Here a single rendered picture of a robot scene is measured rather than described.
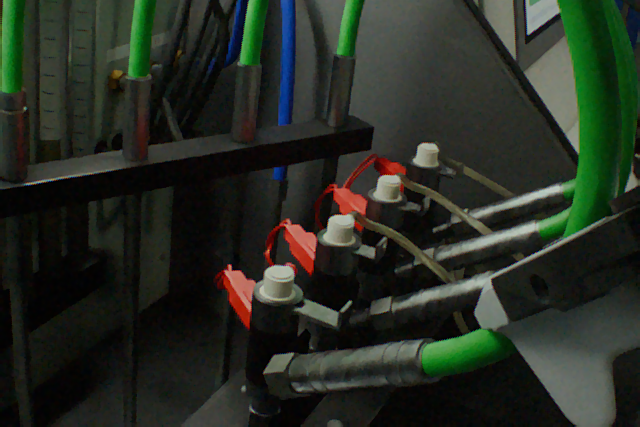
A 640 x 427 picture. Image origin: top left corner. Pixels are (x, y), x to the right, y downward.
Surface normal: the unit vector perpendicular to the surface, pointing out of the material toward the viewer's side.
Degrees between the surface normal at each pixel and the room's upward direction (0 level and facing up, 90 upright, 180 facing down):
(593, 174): 89
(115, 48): 90
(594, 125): 87
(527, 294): 114
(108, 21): 90
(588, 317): 101
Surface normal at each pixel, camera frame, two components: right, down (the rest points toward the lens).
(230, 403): 0.12, -0.90
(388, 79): -0.44, 0.33
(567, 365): -0.82, 0.33
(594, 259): -0.68, 0.22
